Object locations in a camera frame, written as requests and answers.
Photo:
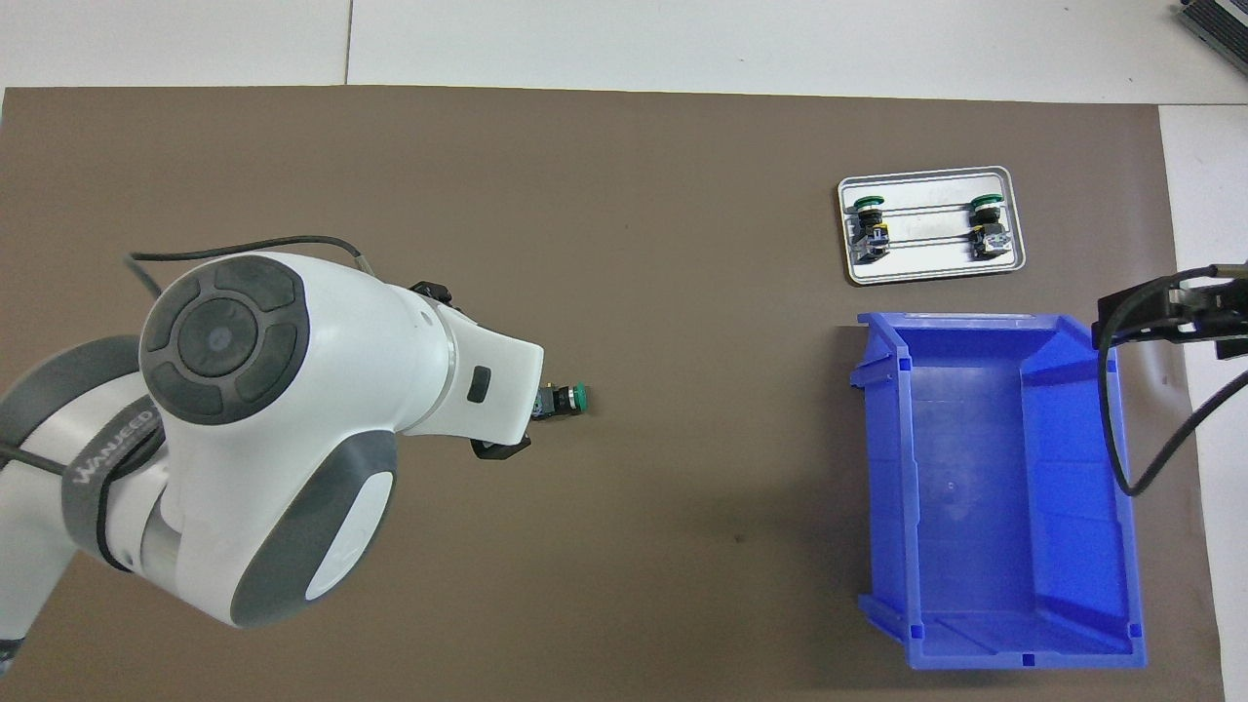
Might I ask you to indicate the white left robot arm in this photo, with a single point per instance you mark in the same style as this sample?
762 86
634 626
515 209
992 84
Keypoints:
292 409

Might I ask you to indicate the grey metal tray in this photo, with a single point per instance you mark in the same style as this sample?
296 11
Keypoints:
931 271

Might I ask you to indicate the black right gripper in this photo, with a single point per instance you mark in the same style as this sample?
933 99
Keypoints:
1227 317

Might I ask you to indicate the grey ribbed device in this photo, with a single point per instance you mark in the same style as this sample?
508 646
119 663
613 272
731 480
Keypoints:
1219 24

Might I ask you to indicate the brown table mat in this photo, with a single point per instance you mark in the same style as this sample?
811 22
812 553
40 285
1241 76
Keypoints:
634 244

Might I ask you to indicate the green push button switch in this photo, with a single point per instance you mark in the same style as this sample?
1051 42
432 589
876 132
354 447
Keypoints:
565 400
869 234
988 234

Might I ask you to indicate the blue plastic storage bin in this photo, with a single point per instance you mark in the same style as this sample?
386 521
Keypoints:
985 487

